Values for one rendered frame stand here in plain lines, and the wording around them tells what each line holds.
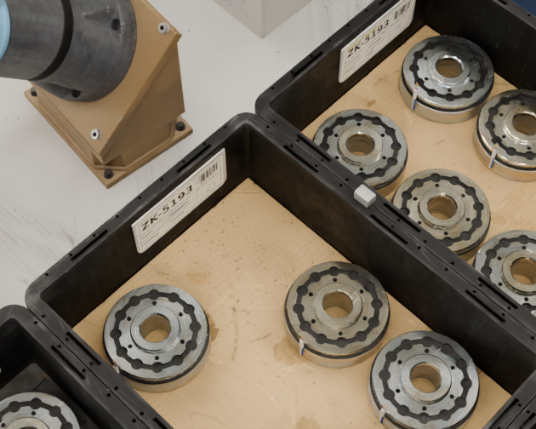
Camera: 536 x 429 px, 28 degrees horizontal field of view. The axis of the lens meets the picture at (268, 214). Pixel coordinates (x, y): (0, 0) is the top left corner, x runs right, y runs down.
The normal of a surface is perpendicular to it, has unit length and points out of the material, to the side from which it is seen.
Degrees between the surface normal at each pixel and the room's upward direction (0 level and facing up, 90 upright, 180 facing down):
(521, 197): 0
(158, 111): 90
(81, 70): 81
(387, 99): 0
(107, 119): 44
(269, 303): 0
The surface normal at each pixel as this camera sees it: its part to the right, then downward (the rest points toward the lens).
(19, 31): 0.80, 0.33
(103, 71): 0.46, 0.62
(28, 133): 0.00, -0.51
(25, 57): 0.61, 0.69
